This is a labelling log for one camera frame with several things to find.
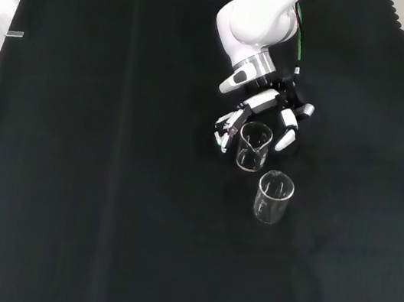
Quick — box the green cable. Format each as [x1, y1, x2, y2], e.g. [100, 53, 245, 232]
[283, 0, 328, 77]

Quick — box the black bench cloth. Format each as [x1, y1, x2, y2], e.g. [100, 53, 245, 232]
[0, 0, 404, 302]

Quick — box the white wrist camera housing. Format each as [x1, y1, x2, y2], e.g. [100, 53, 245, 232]
[217, 64, 259, 100]

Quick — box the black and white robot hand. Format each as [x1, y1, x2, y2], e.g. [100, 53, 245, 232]
[208, 67, 320, 168]

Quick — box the clear glass beaker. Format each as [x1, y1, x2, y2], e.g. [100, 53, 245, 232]
[233, 119, 275, 175]
[250, 167, 298, 228]

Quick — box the clear cloth clip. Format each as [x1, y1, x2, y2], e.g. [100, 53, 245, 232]
[5, 28, 25, 41]

